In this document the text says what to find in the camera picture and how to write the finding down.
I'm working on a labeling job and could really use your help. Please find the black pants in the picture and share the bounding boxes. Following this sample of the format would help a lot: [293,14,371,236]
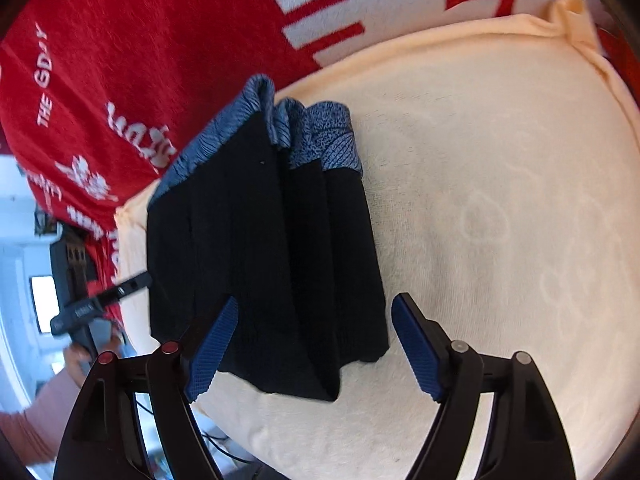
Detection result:
[146,75,388,402]

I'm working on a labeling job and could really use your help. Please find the person's left hand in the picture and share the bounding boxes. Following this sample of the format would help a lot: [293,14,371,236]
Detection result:
[63,333,122,388]

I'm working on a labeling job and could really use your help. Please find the red blanket, white characters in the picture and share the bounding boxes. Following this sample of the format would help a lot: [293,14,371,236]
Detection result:
[0,0,640,328]

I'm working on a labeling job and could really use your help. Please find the cream seat cushion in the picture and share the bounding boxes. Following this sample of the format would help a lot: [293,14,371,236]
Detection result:
[113,0,640,480]

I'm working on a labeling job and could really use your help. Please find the black cable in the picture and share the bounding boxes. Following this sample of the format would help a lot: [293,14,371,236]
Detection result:
[134,393,262,466]

